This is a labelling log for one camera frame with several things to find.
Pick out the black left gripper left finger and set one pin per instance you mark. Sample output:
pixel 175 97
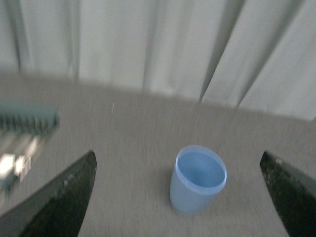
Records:
pixel 58 208

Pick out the green dish rack holder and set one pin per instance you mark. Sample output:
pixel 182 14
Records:
pixel 24 130

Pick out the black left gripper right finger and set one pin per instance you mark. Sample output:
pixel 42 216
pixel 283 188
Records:
pixel 293 194

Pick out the white curtain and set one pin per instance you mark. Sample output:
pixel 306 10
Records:
pixel 243 54

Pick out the light blue plastic cup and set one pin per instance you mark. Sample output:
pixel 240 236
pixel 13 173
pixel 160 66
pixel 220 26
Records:
pixel 199 174

